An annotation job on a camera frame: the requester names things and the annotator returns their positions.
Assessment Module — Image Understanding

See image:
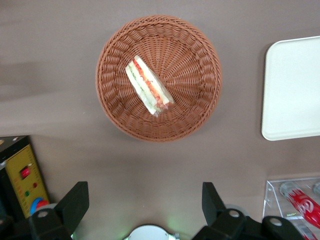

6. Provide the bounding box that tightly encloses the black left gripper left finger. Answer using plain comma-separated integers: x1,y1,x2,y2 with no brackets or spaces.
28,181,90,240

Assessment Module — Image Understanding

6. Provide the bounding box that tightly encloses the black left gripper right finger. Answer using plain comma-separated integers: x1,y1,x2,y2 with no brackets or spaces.
194,181,251,240

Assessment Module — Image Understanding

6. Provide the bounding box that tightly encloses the triangle sandwich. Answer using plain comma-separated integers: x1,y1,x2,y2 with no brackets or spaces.
124,55,175,118

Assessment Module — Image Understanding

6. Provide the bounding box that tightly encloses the brown round wicker basket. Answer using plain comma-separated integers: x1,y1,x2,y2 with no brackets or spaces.
95,14,223,143

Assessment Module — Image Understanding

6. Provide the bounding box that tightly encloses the beige plastic tray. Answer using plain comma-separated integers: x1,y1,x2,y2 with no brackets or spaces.
261,35,320,142

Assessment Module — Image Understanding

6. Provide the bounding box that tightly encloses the red emergency stop button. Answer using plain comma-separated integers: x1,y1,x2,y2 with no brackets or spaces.
30,197,50,216

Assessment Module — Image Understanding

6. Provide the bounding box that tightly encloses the black yellow food warmer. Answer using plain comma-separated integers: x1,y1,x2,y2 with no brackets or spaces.
0,135,51,220

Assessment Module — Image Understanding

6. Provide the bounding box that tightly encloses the clear acrylic bottle rack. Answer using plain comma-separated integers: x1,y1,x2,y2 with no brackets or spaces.
261,177,320,240

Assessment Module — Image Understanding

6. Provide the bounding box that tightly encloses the red cola bottle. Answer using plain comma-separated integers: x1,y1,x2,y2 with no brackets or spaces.
279,181,320,230

